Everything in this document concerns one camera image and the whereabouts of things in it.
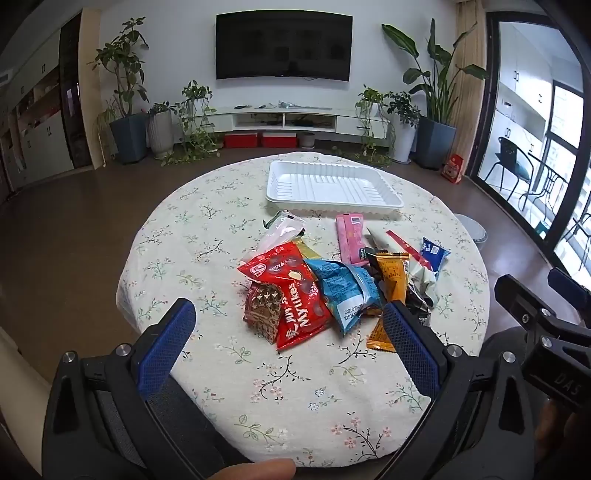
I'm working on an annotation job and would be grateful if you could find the black balcony chair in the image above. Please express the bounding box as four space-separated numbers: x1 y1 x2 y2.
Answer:
487 137 536 200
567 211 591 274

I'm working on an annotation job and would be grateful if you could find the black balcony table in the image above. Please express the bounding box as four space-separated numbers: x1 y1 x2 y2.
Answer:
522 152 570 210

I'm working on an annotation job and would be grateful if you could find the gold snack packet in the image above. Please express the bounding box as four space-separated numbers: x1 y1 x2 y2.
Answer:
293 237 321 261

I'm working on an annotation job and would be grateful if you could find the white red-edged snack packet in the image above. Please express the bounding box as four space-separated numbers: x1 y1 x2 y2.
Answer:
365 228 432 280

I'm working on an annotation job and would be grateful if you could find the small blue cookie packet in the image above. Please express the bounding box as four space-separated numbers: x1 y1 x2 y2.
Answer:
419 237 452 274

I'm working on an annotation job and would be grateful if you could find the white translucent snack packet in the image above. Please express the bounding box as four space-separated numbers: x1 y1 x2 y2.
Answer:
263 210 308 261

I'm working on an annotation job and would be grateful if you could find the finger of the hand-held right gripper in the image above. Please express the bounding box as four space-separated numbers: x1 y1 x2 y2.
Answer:
494 274 561 340
549 268 591 324

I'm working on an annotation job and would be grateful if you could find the person's right hand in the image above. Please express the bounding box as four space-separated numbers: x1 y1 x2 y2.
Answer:
536 401 573 459

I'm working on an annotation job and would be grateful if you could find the pale snack wrapper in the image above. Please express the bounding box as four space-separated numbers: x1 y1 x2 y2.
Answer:
409 265 438 305

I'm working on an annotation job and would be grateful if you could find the person's left hand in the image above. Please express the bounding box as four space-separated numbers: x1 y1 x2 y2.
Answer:
215 458 296 480

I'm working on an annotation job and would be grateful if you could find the beige curtain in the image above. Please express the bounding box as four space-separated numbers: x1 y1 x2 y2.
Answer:
455 0 488 153

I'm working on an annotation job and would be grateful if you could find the blue snack bag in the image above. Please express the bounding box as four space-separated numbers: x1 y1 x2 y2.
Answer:
304 258 386 337

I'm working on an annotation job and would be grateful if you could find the red paper bag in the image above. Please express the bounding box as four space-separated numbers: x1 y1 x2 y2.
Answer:
441 154 466 184

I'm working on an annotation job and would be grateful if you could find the floral tablecloth round table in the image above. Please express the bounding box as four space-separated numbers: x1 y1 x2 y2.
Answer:
116 154 491 468

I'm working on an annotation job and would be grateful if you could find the white plastic tray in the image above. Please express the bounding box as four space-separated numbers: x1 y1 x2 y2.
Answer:
265 160 404 215

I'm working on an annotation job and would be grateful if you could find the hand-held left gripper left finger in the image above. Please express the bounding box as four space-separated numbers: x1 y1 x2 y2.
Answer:
41 298 197 459

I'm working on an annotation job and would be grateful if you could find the hanging vine plant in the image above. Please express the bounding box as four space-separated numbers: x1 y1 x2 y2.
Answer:
355 85 393 162

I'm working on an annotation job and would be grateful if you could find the white round trash bin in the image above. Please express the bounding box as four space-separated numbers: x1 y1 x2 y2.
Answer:
455 213 489 250

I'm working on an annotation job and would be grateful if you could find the brown patterned snack packet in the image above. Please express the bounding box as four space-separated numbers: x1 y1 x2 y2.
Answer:
243 281 284 346

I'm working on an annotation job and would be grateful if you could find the trailing pothos plant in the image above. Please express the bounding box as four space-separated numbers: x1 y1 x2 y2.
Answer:
159 80 222 167

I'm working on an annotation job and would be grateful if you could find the pink snack packet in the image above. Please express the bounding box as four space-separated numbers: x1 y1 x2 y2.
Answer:
336 213 370 267

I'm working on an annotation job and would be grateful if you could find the black sliding door frame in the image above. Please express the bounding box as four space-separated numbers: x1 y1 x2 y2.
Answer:
466 9 591 296

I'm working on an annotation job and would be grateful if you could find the plant in white ribbed pot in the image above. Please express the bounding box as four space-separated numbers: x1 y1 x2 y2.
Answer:
147 102 178 158

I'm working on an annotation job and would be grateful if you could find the wall television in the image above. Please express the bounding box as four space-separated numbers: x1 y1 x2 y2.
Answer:
215 10 354 83

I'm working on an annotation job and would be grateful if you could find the white television cabinet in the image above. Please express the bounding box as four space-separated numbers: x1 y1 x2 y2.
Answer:
185 105 393 140

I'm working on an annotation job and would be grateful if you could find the wall storage cabinet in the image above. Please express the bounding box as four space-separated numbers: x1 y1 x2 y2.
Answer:
0 14 95 190

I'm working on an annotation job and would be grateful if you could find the red snack bag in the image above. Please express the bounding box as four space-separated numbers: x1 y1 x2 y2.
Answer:
238 241 338 354

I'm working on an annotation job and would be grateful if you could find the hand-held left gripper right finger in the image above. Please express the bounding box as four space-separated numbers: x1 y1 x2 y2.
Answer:
382 301 539 457

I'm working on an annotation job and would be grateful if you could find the white balcony cabinet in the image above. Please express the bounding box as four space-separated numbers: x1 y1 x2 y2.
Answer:
498 23 555 153

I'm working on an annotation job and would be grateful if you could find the potted tree blue-grey pot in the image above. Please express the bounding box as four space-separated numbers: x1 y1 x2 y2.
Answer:
90 17 151 164

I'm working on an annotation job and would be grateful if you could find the orange snack packet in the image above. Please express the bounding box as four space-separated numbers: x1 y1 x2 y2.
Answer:
366 250 411 354

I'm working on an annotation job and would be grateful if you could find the large-leaf plant blue-grey pot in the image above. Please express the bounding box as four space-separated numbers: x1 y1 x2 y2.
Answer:
382 18 488 169

